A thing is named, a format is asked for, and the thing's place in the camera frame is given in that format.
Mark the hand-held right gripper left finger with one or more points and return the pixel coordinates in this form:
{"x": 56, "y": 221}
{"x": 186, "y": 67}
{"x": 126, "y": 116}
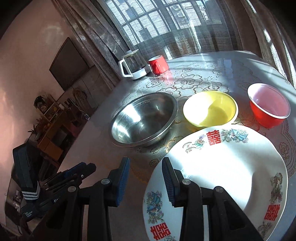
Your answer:
{"x": 122, "y": 183}

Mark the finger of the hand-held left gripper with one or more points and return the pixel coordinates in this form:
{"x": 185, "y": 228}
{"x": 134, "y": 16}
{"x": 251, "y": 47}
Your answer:
{"x": 74, "y": 170}
{"x": 89, "y": 168}

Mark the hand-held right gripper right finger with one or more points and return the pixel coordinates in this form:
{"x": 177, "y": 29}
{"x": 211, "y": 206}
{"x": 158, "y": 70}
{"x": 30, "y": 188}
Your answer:
{"x": 170, "y": 185}

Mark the large white red-print plate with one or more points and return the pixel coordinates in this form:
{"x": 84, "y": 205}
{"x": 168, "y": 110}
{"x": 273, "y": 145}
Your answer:
{"x": 231, "y": 166}

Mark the stainless steel bowl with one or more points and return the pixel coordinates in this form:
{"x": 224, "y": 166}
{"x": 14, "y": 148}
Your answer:
{"x": 143, "y": 115}

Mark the yellow plastic bowl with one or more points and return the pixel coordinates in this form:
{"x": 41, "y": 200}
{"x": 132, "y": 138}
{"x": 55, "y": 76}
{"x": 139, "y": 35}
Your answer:
{"x": 212, "y": 109}

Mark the red plastic bowl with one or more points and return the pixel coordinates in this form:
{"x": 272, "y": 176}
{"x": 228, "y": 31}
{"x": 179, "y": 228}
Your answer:
{"x": 266, "y": 115}

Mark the wooden shelf cabinet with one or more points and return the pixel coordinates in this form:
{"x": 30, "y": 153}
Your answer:
{"x": 50, "y": 132}

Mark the white glass electric kettle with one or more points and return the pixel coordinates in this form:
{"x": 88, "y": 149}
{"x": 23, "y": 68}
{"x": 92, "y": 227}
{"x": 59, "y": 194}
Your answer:
{"x": 134, "y": 63}

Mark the red mug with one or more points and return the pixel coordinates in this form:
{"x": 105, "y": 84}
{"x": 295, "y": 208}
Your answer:
{"x": 159, "y": 64}

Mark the grey velvet curtain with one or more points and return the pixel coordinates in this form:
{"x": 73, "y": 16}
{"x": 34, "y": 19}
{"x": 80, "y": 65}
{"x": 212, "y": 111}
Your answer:
{"x": 97, "y": 41}
{"x": 272, "y": 41}

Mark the sheer white curtain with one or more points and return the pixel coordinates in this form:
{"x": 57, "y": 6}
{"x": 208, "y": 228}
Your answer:
{"x": 196, "y": 39}

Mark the barred window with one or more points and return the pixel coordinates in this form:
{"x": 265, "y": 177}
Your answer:
{"x": 148, "y": 20}

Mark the wall-mounted black television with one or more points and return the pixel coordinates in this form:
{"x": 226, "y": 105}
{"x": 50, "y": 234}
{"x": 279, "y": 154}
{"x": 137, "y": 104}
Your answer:
{"x": 69, "y": 67}

